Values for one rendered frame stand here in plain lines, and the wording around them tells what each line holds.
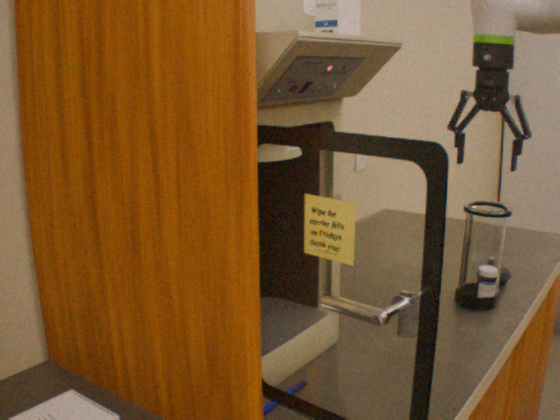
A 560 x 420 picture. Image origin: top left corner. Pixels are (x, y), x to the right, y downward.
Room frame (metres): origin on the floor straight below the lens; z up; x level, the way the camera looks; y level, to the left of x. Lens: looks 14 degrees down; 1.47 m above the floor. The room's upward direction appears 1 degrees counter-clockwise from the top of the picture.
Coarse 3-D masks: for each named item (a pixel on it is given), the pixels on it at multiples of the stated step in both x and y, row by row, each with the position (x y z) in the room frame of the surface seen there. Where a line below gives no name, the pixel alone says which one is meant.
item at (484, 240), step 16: (480, 208) 1.28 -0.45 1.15; (496, 208) 1.27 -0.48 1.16; (480, 224) 1.20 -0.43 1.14; (496, 224) 1.19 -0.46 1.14; (464, 240) 1.24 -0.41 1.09; (480, 240) 1.20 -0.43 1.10; (496, 240) 1.20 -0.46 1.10; (464, 256) 1.23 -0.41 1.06; (480, 256) 1.20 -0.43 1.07; (496, 256) 1.20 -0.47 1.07; (464, 272) 1.23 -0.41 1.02; (480, 272) 1.20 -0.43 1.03; (496, 272) 1.20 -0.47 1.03; (464, 288) 1.22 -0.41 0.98; (480, 288) 1.20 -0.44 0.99; (496, 288) 1.21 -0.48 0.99
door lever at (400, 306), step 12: (324, 300) 0.65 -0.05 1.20; (336, 300) 0.64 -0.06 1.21; (348, 300) 0.63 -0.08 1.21; (396, 300) 0.63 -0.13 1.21; (336, 312) 0.63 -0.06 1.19; (348, 312) 0.62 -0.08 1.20; (360, 312) 0.61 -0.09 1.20; (372, 312) 0.60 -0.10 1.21; (384, 312) 0.60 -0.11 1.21; (396, 312) 0.61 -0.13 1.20; (408, 312) 0.62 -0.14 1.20; (384, 324) 0.59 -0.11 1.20
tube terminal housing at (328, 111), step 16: (256, 0) 0.87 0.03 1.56; (272, 0) 0.90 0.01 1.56; (288, 0) 0.94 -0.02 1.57; (256, 16) 0.87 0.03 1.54; (272, 16) 0.90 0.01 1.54; (288, 16) 0.94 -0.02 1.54; (304, 16) 0.97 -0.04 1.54; (272, 112) 0.90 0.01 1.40; (288, 112) 0.93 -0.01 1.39; (304, 112) 0.97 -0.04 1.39; (320, 112) 1.01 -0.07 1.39; (336, 112) 1.05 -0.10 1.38; (336, 128) 1.05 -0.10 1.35
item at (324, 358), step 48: (288, 144) 0.75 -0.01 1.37; (336, 144) 0.70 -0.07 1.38; (384, 144) 0.65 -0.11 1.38; (432, 144) 0.61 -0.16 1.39; (288, 192) 0.75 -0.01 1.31; (336, 192) 0.70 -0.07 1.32; (384, 192) 0.65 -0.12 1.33; (432, 192) 0.61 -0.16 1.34; (288, 240) 0.75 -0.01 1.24; (384, 240) 0.65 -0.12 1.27; (432, 240) 0.61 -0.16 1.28; (288, 288) 0.75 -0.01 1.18; (336, 288) 0.70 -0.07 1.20; (384, 288) 0.65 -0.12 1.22; (432, 288) 0.61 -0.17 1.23; (288, 336) 0.75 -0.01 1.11; (336, 336) 0.69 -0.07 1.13; (384, 336) 0.65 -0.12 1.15; (432, 336) 0.60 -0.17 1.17; (288, 384) 0.75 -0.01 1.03; (336, 384) 0.69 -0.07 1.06; (384, 384) 0.64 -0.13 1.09
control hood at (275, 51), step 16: (256, 32) 0.79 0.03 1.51; (272, 32) 0.77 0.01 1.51; (288, 32) 0.76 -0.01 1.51; (304, 32) 0.76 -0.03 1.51; (320, 32) 0.80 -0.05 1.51; (256, 48) 0.78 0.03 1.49; (272, 48) 0.77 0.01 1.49; (288, 48) 0.76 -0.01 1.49; (304, 48) 0.78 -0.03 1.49; (320, 48) 0.81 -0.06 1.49; (336, 48) 0.85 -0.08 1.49; (352, 48) 0.88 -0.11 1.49; (368, 48) 0.92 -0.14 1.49; (384, 48) 0.96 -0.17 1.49; (400, 48) 1.01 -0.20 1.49; (256, 64) 0.78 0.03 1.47; (272, 64) 0.77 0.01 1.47; (288, 64) 0.79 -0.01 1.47; (368, 64) 0.97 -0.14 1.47; (384, 64) 1.02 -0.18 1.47; (256, 80) 0.78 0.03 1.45; (272, 80) 0.80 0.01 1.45; (352, 80) 0.99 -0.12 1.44; (368, 80) 1.03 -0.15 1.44; (320, 96) 0.95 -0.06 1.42; (336, 96) 1.00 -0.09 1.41; (352, 96) 1.05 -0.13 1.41
